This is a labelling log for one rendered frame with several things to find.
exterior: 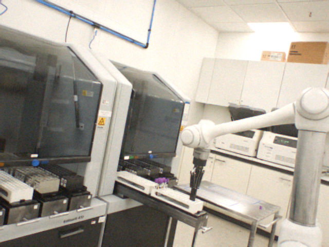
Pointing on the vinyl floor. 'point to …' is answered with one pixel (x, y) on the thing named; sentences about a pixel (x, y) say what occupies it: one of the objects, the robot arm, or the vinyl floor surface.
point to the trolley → (226, 205)
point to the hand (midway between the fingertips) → (193, 194)
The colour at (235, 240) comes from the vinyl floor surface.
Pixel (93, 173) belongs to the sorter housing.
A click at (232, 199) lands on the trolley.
